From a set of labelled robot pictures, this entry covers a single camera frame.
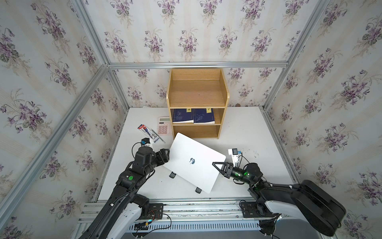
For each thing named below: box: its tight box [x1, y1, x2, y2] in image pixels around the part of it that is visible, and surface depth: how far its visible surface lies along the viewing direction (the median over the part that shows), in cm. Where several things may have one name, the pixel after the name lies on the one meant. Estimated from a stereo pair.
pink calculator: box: [157, 116, 173, 136], surface depth 106 cm
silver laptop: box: [163, 132, 227, 194], surface depth 82 cm
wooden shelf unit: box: [166, 68, 230, 140], surface depth 90 cm
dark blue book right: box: [192, 108, 215, 124], surface depth 92 cm
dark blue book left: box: [172, 108, 194, 124], surface depth 92 cm
